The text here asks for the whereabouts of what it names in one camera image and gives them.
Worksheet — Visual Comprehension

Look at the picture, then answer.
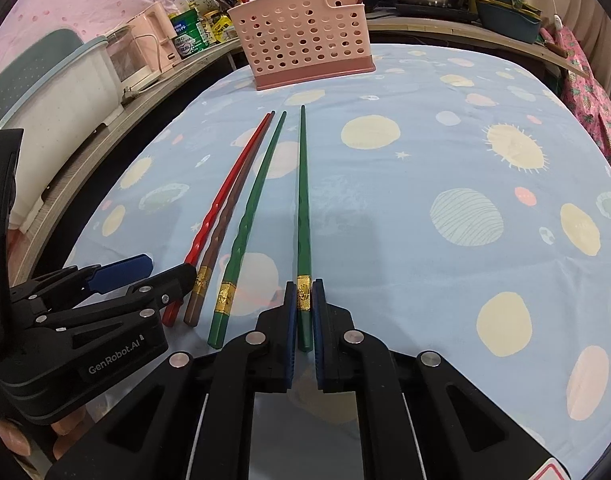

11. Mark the person's left hand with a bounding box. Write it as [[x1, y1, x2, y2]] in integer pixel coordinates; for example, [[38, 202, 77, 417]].
[[0, 402, 86, 461]]

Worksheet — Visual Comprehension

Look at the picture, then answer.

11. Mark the wooden counter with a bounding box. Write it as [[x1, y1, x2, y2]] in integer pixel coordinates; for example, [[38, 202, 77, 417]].
[[6, 15, 591, 286]]

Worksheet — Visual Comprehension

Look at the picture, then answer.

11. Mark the pink perforated chopstick holder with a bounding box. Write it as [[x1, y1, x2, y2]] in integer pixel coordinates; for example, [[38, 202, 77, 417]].
[[227, 0, 376, 92]]

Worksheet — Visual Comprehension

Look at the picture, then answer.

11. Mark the pink floral cloth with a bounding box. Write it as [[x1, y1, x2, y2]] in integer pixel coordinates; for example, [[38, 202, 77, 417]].
[[555, 25, 611, 176]]

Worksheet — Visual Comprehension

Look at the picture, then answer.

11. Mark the black induction cooker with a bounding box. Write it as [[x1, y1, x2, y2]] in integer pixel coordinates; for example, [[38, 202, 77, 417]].
[[395, 2, 479, 23]]

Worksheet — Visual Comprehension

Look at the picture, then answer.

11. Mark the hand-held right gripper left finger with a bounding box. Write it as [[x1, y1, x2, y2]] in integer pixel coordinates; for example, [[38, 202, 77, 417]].
[[46, 282, 299, 480]]

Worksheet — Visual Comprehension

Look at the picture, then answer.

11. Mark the yellow label packet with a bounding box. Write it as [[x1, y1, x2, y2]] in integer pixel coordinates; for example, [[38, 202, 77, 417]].
[[206, 12, 234, 43]]

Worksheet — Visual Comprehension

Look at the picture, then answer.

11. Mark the beige curtain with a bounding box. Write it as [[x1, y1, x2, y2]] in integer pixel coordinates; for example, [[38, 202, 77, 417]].
[[515, 0, 611, 81]]

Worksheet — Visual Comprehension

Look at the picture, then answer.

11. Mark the green chopstick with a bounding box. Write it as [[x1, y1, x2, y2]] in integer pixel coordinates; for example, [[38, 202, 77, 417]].
[[296, 105, 315, 352], [207, 111, 288, 349]]

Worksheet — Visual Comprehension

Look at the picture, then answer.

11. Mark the green tin can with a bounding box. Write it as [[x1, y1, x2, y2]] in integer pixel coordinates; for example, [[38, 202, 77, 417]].
[[168, 8, 206, 58]]

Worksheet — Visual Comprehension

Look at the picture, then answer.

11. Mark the white plastic tub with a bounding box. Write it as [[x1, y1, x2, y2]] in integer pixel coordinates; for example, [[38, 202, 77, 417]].
[[0, 28, 126, 233]]

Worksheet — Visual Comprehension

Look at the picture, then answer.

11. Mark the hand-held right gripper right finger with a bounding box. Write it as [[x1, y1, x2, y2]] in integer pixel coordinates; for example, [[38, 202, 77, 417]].
[[313, 280, 561, 480]]

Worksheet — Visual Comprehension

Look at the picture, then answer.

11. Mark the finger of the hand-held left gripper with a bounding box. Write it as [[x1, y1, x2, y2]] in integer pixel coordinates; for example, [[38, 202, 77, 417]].
[[8, 254, 154, 309], [36, 262, 199, 334]]

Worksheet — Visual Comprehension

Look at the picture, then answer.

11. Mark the pink kitchen appliance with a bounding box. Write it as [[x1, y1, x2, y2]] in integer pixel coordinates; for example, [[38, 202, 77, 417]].
[[108, 1, 179, 91]]

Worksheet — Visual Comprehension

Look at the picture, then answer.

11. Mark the blue plastic basin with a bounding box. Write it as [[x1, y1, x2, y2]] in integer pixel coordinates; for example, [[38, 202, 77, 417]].
[[468, 0, 543, 45]]

